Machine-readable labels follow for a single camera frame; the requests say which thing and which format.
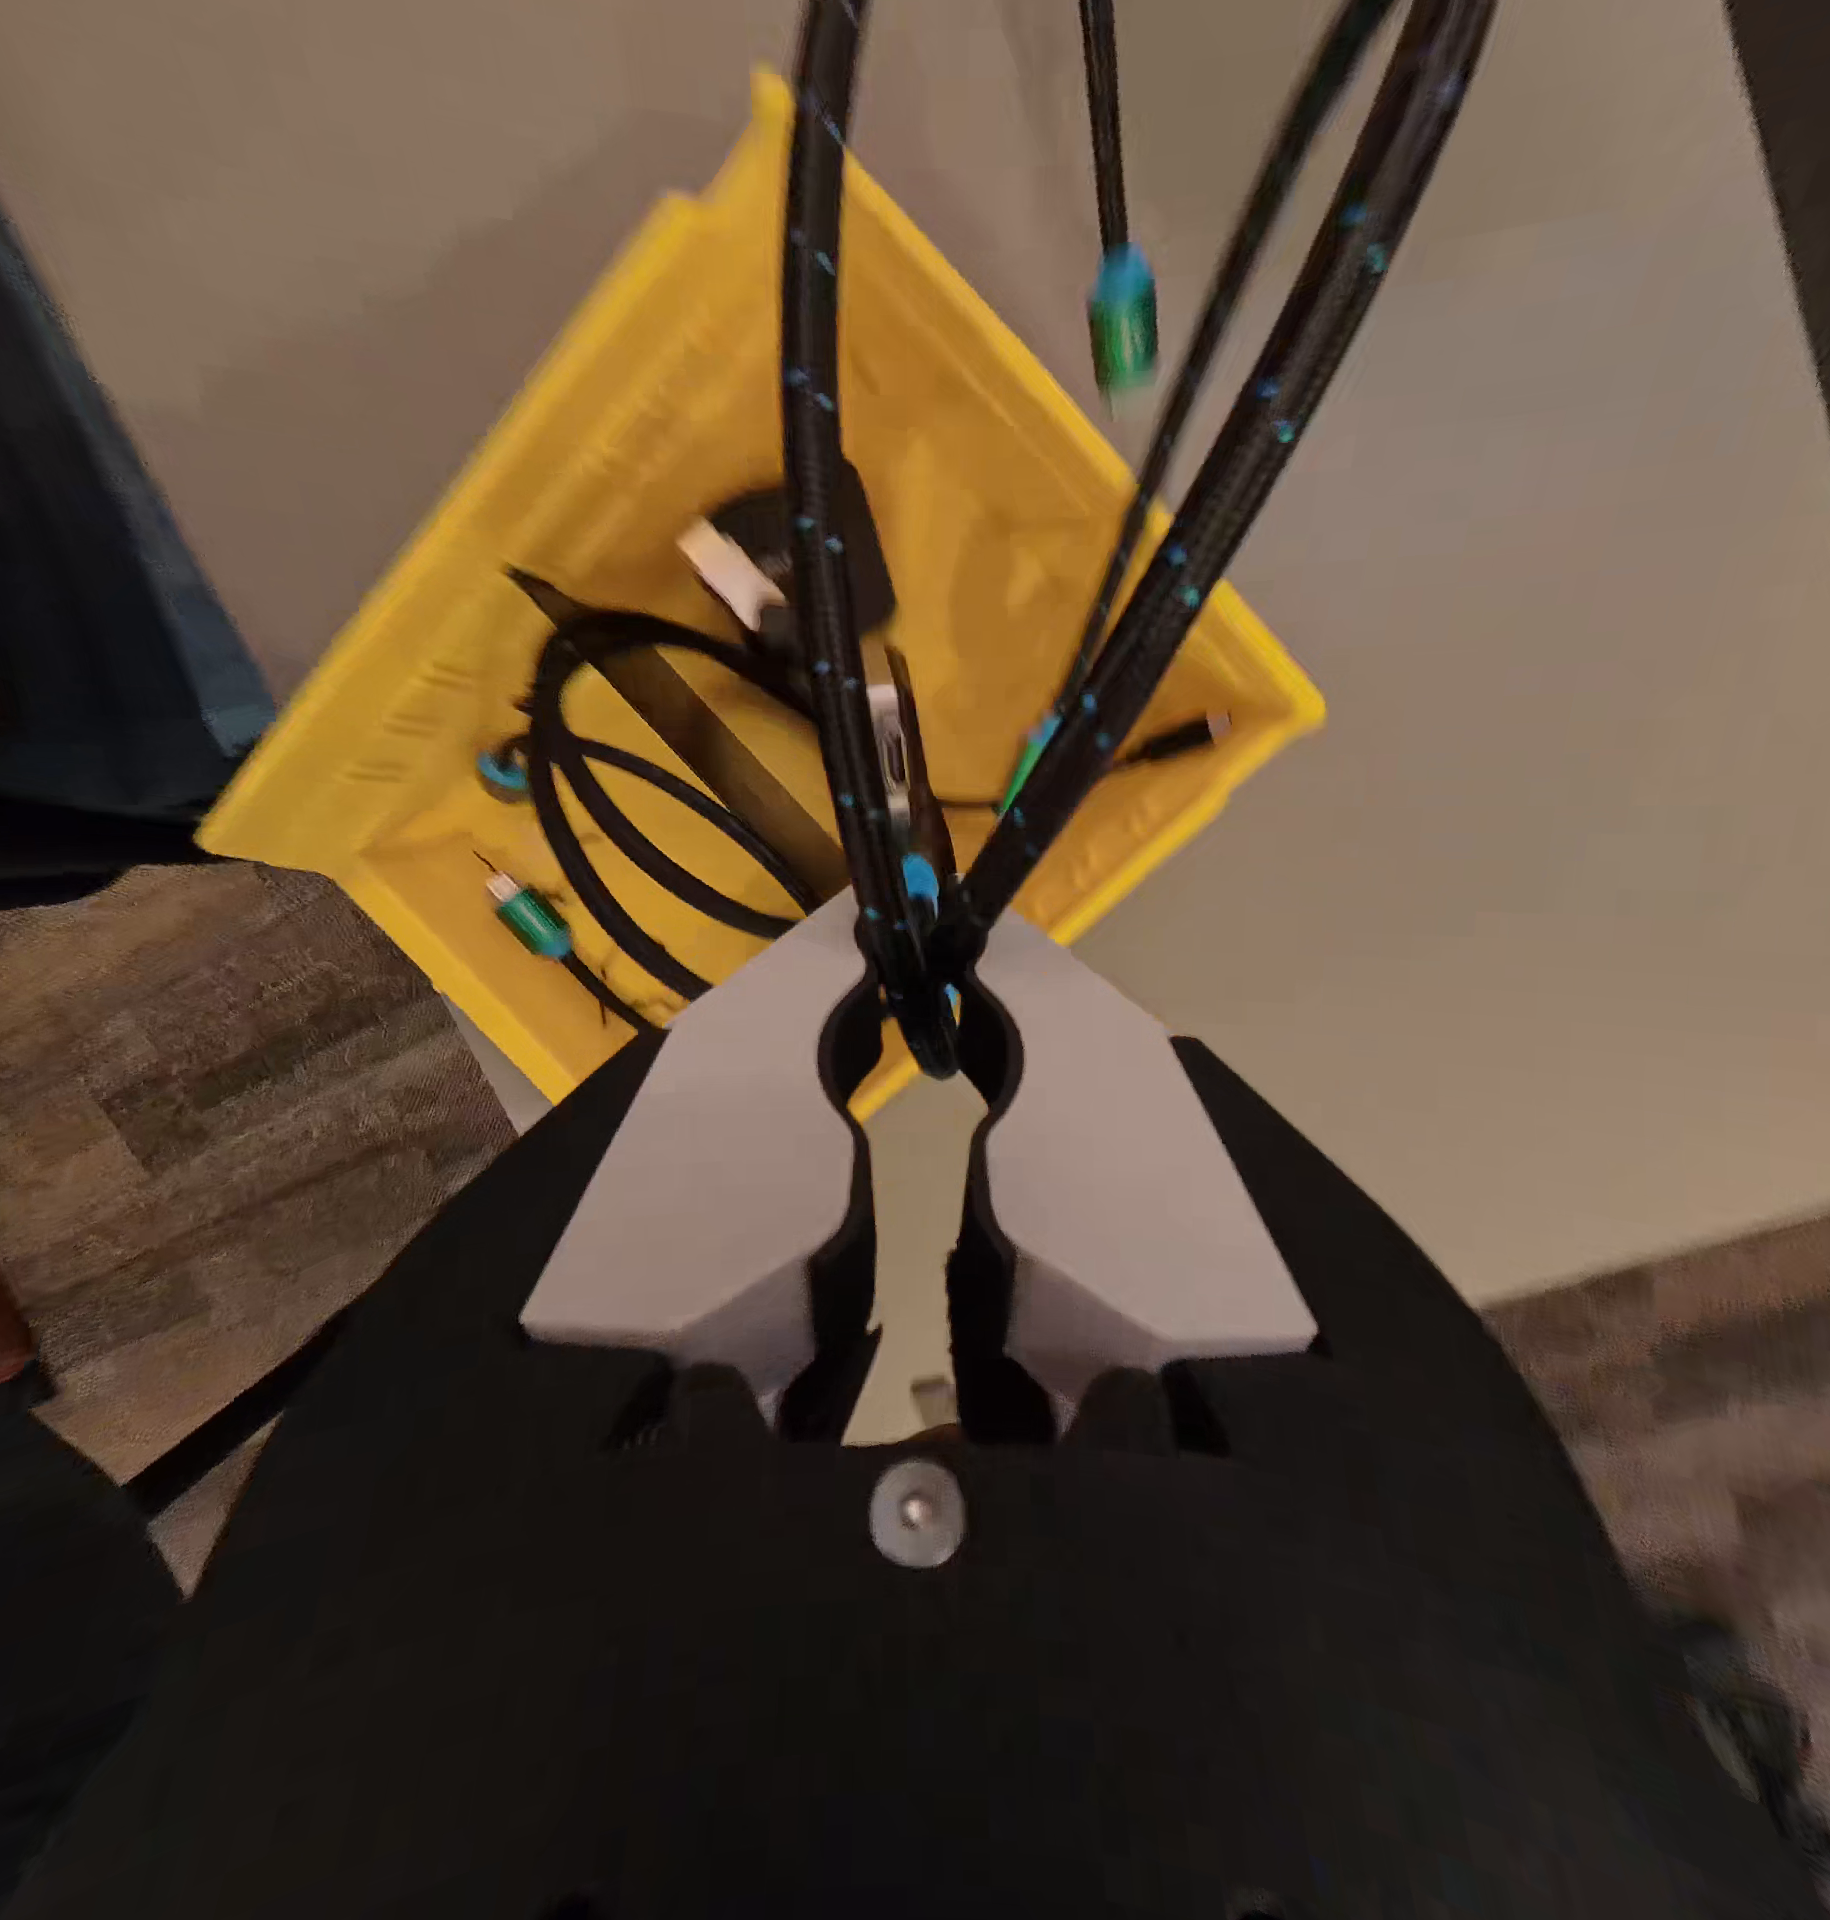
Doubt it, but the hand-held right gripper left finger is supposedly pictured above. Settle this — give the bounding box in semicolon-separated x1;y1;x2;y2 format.
521;901;886;1365

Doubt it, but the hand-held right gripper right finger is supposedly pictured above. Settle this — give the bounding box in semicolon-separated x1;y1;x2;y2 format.
947;916;1323;1382

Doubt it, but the black cable with white plug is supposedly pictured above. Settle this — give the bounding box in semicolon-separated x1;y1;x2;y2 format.
675;468;895;647

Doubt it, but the yellow plastic bin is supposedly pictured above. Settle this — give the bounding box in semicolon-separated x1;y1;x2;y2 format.
204;67;1328;1035

